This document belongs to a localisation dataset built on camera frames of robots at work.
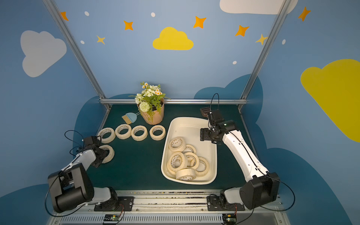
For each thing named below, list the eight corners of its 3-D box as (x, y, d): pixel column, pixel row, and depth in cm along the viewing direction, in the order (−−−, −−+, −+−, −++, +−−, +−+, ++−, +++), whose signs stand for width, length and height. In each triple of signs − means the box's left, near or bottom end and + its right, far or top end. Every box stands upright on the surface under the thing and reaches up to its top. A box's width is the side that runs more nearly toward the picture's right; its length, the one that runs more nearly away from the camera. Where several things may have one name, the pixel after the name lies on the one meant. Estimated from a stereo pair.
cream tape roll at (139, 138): (129, 141, 101) (128, 139, 99) (133, 126, 109) (132, 125, 107) (146, 141, 101) (145, 139, 99) (148, 127, 109) (148, 125, 107)
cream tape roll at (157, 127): (148, 140, 101) (148, 139, 99) (151, 127, 109) (150, 125, 107) (165, 140, 102) (165, 139, 100) (166, 127, 109) (166, 125, 107)
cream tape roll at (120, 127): (114, 139, 103) (112, 136, 100) (118, 127, 111) (117, 123, 107) (130, 139, 103) (128, 136, 100) (133, 127, 111) (132, 124, 107)
